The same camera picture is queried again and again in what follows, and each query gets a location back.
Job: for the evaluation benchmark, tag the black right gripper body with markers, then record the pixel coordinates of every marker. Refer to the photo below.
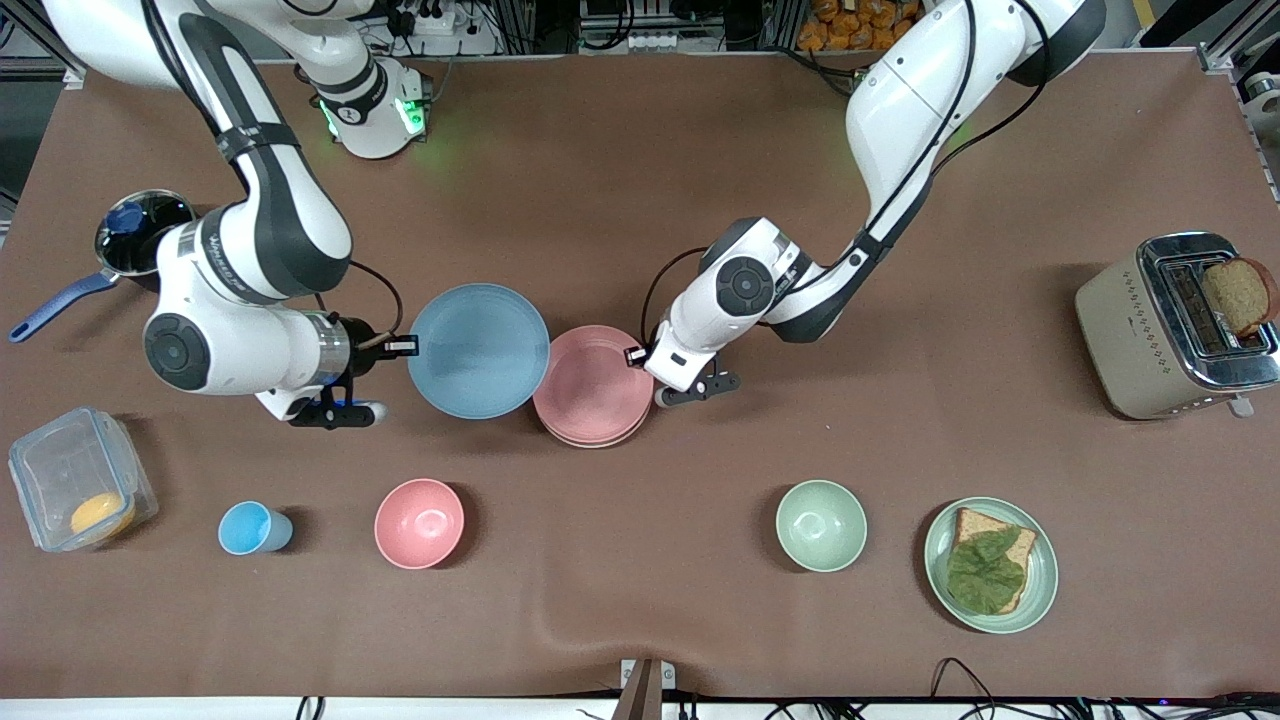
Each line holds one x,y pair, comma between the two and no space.
360,344

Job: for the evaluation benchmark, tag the pink plate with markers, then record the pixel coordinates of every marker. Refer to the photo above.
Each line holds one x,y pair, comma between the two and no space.
592,385

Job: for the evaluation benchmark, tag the blue plate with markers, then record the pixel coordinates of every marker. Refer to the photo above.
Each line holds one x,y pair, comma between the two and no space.
480,350

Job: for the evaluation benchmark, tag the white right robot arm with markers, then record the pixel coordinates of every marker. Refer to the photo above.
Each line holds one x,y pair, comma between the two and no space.
270,210

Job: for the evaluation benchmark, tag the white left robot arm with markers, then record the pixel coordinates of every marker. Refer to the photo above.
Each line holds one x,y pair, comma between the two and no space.
900,110

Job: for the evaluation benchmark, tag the beige plate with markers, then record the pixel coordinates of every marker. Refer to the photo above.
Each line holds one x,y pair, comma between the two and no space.
590,445

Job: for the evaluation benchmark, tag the pink bowl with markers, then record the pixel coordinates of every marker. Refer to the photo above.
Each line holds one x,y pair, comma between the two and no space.
420,524

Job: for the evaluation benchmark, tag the brown table cover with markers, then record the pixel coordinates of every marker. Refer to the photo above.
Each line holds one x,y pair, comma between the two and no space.
600,180

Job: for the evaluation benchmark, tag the blue cup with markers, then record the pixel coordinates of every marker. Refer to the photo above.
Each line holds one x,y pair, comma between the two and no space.
245,528

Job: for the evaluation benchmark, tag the green bowl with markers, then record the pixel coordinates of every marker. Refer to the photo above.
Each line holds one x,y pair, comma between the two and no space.
822,526

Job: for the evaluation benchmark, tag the glass lid with blue knob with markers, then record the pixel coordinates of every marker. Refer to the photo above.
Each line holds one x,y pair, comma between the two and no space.
128,222

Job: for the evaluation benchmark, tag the white narrow power strip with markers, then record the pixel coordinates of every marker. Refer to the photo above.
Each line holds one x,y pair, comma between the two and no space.
655,42

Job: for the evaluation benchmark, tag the orange round food piece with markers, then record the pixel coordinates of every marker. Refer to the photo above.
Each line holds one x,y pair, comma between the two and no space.
102,515

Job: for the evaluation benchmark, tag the white power strip with plugs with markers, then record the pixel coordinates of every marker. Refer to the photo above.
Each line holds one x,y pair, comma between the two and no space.
425,18

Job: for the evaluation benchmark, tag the clear plastic container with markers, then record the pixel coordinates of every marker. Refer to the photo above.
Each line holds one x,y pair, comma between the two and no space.
60,460

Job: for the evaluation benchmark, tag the brown bread slice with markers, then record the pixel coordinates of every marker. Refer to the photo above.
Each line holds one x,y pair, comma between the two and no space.
975,520

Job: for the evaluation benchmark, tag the bag of orange snacks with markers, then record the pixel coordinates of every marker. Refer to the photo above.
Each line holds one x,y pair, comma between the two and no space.
860,25

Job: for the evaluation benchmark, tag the green lettuce leaf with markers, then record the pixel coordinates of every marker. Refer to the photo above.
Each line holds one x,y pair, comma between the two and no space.
985,575

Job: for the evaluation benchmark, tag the green plate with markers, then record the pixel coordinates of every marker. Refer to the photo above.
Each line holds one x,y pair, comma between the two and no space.
1045,590

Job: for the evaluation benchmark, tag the beige and chrome toaster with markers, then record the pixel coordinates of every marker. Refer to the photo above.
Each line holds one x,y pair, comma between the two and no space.
1130,330

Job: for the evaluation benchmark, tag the brown toast slice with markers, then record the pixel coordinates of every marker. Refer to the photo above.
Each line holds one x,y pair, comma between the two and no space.
1240,295

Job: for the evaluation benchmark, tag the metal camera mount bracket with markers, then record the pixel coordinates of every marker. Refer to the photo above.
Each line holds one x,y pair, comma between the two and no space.
645,690

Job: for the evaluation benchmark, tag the aluminium frame profile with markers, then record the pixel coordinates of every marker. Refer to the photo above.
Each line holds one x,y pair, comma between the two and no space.
20,40
1225,55

